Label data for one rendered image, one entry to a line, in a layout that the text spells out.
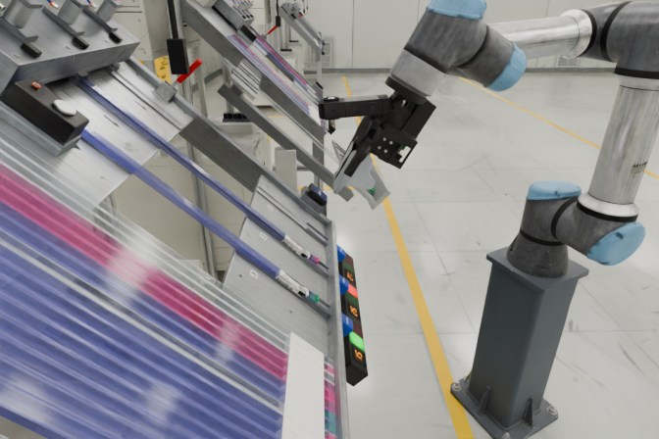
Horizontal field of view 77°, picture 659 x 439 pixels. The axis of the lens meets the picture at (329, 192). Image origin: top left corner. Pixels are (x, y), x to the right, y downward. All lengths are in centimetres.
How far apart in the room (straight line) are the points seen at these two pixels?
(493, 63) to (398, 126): 17
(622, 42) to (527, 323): 70
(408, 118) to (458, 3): 17
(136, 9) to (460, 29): 131
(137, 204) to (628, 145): 172
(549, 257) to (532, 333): 22
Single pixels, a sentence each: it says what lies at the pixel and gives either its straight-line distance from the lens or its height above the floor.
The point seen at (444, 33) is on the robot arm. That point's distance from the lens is 64.
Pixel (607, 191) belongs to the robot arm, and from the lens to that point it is 104.
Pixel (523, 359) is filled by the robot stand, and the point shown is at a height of 30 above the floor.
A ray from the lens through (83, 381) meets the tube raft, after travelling 40.
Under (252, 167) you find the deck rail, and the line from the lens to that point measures 91.
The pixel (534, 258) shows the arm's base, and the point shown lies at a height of 60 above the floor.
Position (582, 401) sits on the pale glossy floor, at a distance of 173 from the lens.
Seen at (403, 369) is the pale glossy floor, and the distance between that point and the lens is 162.
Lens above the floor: 118
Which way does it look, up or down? 24 degrees down
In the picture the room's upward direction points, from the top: straight up
